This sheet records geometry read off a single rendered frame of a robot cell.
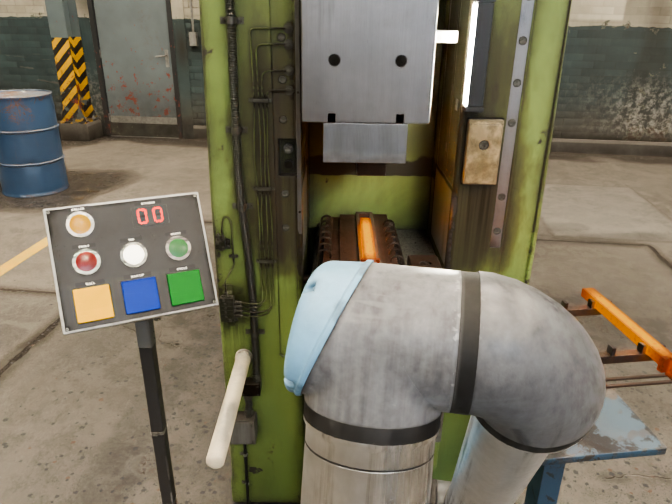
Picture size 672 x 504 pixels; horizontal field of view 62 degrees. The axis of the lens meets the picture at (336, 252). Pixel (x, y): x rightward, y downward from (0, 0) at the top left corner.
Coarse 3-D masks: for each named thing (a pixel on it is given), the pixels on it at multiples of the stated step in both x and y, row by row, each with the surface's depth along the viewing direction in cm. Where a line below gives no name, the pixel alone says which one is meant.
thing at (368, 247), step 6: (360, 222) 172; (366, 222) 171; (360, 228) 171; (366, 228) 167; (366, 234) 162; (372, 234) 162; (366, 240) 158; (372, 240) 158; (366, 246) 154; (372, 246) 154; (366, 252) 150; (372, 252) 150; (366, 258) 145; (372, 258) 145; (378, 258) 145
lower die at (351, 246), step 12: (348, 216) 184; (372, 216) 181; (384, 216) 183; (336, 228) 176; (348, 228) 173; (372, 228) 171; (324, 240) 167; (336, 240) 167; (348, 240) 164; (360, 240) 162; (384, 240) 164; (324, 252) 159; (336, 252) 159; (348, 252) 156; (360, 252) 154; (384, 252) 156; (396, 264) 149
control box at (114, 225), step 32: (192, 192) 136; (64, 224) 124; (96, 224) 127; (128, 224) 129; (160, 224) 132; (192, 224) 134; (64, 256) 123; (96, 256) 125; (160, 256) 131; (192, 256) 133; (64, 288) 122; (160, 288) 130; (64, 320) 121; (128, 320) 126
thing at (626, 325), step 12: (588, 288) 151; (600, 300) 145; (600, 312) 144; (612, 312) 139; (624, 324) 134; (636, 324) 134; (636, 336) 130; (648, 336) 129; (648, 348) 126; (660, 348) 125; (660, 360) 121
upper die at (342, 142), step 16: (336, 128) 133; (352, 128) 132; (368, 128) 132; (384, 128) 132; (400, 128) 132; (336, 144) 134; (352, 144) 134; (368, 144) 134; (384, 144) 134; (400, 144) 134; (336, 160) 136; (352, 160) 136; (368, 160) 136; (384, 160) 135; (400, 160) 135
